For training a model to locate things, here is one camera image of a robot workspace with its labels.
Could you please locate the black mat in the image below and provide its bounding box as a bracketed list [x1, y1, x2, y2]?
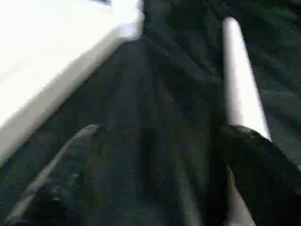
[0, 0, 301, 226]

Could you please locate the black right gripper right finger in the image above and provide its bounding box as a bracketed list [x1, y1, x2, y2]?
[216, 124, 301, 226]

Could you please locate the white plastic table top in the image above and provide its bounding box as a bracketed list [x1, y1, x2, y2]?
[0, 0, 146, 167]

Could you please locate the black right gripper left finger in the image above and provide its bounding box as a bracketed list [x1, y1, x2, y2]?
[0, 124, 104, 226]

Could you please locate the white plastic table leg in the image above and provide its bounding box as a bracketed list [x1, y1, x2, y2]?
[222, 16, 274, 143]

